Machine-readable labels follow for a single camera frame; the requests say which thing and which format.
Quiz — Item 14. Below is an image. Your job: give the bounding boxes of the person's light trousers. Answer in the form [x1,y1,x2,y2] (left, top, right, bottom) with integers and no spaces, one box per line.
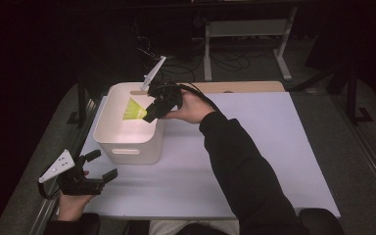
[148,218,241,235]

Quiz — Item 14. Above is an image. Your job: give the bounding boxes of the black floor cables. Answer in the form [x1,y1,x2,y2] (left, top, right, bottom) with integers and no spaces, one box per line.
[136,32,253,83]

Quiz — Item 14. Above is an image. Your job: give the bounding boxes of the white metal stand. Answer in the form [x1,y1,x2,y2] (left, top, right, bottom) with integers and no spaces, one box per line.
[203,6,299,83]

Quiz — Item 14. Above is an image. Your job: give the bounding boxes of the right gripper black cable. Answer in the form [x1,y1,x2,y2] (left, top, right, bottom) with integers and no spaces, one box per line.
[163,81,221,113]

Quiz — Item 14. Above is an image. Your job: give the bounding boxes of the black stand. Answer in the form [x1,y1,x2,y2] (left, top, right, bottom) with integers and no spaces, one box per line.
[66,72,91,125]
[288,63,375,126]

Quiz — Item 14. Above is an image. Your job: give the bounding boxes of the white plastic storage bin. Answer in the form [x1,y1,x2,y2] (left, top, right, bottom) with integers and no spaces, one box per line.
[92,81,166,165]

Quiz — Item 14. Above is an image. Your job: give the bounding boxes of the person's left hand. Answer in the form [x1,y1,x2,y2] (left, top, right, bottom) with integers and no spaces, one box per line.
[57,169,95,223]

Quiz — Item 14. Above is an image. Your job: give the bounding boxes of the yellow shuttlecock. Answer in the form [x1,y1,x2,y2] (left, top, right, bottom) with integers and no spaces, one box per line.
[121,97,148,121]

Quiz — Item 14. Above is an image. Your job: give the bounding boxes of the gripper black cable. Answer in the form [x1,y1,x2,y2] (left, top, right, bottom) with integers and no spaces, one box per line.
[36,180,62,201]
[163,81,221,113]

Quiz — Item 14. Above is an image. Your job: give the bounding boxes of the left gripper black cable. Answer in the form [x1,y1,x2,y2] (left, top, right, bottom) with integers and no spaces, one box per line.
[36,180,62,201]

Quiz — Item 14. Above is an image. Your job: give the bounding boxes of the person's right hand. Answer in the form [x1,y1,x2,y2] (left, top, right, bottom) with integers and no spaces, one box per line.
[161,89,215,125]

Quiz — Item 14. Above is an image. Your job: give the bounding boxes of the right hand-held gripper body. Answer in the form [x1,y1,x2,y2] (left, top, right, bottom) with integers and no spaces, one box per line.
[139,55,184,115]

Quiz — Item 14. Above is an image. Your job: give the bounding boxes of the wooden board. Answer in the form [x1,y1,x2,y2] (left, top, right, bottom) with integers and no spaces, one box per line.
[129,80,286,96]

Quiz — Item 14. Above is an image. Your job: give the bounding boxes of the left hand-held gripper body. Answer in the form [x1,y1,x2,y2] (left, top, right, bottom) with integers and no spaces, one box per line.
[37,148,106,197]

